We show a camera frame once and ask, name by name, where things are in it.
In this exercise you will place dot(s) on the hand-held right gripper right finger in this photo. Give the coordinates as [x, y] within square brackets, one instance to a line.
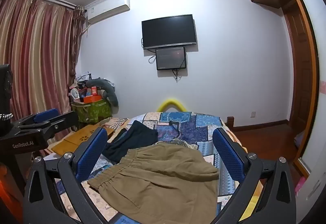
[226, 154]

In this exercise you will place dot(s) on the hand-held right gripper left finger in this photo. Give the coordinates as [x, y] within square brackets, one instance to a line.
[91, 154]

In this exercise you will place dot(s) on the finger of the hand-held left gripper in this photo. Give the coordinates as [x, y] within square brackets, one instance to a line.
[47, 115]
[65, 122]

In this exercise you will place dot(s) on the khaki pants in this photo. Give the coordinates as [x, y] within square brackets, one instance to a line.
[165, 183]

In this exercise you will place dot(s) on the dark navy pants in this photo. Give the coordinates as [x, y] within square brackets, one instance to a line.
[132, 137]

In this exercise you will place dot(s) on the light wooden board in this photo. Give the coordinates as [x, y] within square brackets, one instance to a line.
[76, 137]

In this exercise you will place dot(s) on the green storage box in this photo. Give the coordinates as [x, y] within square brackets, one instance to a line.
[93, 113]

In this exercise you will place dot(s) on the orange box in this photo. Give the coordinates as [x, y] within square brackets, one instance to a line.
[91, 98]

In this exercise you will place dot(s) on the striped pink cloth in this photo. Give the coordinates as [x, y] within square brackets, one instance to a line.
[113, 123]

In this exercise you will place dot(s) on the small red box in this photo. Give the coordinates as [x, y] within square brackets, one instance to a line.
[93, 90]

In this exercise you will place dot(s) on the blue patchwork blanket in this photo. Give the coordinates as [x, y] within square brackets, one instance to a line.
[193, 127]

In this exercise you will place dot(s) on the pink striped curtain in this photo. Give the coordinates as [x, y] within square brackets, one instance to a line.
[38, 61]

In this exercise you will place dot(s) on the yellow foam tube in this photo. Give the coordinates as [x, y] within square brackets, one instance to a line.
[172, 102]

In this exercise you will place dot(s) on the wooden door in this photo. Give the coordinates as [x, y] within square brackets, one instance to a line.
[299, 73]

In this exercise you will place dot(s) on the white air conditioner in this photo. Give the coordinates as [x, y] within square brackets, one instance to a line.
[108, 8]

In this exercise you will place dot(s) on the wooden bed frame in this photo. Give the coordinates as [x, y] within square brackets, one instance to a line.
[229, 122]

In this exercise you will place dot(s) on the white wall socket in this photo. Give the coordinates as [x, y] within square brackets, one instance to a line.
[253, 114]

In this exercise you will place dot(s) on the small black wall monitor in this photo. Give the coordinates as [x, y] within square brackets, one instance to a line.
[170, 59]

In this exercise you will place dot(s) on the black wall television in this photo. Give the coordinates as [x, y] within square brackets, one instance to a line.
[169, 31]

